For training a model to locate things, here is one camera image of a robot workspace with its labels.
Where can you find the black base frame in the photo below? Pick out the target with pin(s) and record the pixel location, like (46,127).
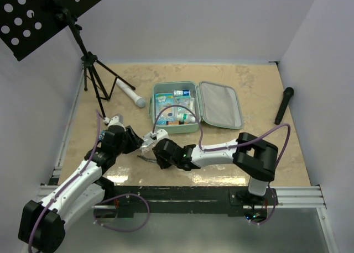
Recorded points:
(230,201)

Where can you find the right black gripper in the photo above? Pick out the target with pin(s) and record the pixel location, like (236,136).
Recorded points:
(161,163)

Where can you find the black handled scissors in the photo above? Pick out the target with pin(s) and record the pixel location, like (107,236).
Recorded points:
(147,159)

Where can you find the brown medicine bottle orange cap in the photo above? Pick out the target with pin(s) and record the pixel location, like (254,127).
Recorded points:
(176,123)

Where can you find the blue owl toy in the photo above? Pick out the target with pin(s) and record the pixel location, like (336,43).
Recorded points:
(102,135)

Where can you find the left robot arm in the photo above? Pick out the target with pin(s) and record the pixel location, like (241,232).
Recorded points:
(44,223)

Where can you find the black perforated music stand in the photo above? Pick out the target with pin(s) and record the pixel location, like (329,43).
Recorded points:
(26,25)

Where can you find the black microphone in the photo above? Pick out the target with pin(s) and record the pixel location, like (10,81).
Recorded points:
(287,95)

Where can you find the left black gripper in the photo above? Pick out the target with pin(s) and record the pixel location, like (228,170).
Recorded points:
(135,141)

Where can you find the clear bottle green label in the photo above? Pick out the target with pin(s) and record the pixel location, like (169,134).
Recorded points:
(185,118)

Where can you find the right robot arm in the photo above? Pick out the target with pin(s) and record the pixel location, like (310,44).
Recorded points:
(254,156)

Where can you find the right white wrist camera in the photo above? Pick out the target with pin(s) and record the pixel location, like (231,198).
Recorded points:
(156,136)

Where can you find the mint green medicine case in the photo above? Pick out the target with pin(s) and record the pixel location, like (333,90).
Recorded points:
(213,103)

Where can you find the small clear plaster bag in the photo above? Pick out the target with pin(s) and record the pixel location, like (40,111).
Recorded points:
(147,144)

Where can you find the white microphone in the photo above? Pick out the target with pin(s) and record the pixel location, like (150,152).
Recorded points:
(138,100)

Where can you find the teal cotton swab bag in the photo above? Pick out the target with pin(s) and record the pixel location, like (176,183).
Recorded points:
(184,105)

